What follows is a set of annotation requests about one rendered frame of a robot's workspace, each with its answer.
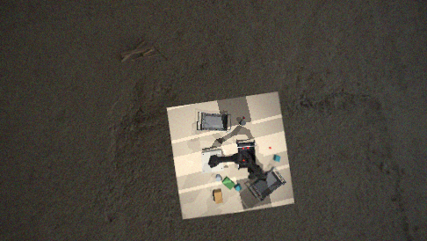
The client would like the tan rectangular block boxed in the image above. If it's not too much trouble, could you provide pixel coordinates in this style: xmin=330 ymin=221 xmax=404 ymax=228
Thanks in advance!
xmin=213 ymin=188 xmax=223 ymax=204

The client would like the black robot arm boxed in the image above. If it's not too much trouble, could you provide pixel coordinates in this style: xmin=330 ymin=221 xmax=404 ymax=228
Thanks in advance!
xmin=208 ymin=152 xmax=267 ymax=181

